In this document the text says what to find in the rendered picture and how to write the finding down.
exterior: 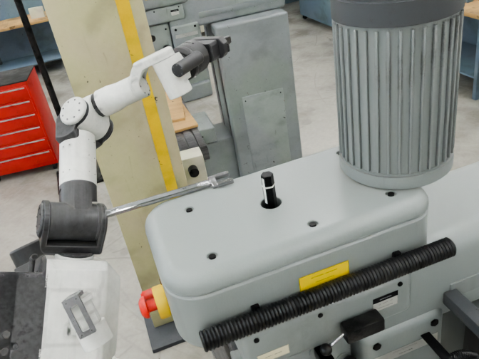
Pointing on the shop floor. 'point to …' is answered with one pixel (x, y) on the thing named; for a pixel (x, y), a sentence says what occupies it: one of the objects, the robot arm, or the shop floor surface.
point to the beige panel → (124, 123)
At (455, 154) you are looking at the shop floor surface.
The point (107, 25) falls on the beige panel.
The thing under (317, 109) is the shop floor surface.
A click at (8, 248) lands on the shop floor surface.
